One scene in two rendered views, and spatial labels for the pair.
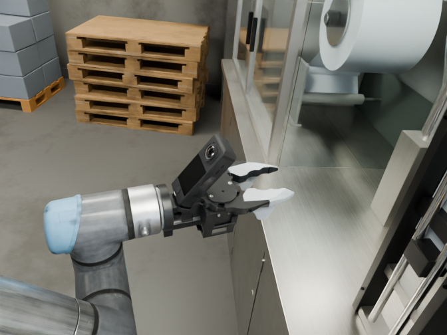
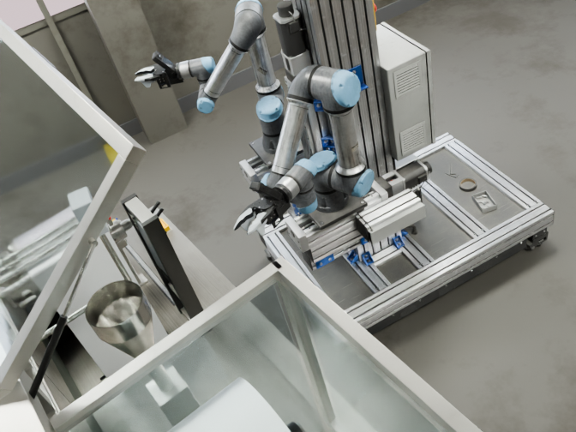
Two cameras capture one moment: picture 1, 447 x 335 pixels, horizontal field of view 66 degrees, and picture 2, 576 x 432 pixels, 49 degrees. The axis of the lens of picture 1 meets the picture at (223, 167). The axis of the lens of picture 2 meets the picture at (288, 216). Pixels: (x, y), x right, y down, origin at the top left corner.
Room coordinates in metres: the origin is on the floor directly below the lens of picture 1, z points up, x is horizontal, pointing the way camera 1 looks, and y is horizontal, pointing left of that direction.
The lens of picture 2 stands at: (1.91, -0.41, 2.58)
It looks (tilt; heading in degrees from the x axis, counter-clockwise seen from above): 43 degrees down; 162
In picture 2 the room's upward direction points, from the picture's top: 16 degrees counter-clockwise
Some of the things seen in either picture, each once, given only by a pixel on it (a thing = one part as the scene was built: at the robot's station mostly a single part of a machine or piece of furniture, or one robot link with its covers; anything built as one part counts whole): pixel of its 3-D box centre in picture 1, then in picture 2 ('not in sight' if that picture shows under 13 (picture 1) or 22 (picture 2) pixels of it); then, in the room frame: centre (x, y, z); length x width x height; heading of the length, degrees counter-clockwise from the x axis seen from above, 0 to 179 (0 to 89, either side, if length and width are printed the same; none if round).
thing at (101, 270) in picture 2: not in sight; (94, 315); (0.42, -0.62, 1.17); 0.34 x 0.05 x 0.54; 98
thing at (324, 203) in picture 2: not in sight; (328, 191); (0.12, 0.37, 0.87); 0.15 x 0.15 x 0.10
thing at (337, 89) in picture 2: not in sight; (344, 135); (0.24, 0.42, 1.19); 0.15 x 0.12 x 0.55; 23
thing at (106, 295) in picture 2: not in sight; (118, 311); (0.80, -0.51, 1.50); 0.14 x 0.14 x 0.06
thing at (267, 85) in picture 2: not in sight; (261, 59); (-0.49, 0.45, 1.19); 0.15 x 0.12 x 0.55; 152
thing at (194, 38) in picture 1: (145, 72); not in sight; (3.17, 0.83, 0.41); 1.15 x 0.79 x 0.82; 88
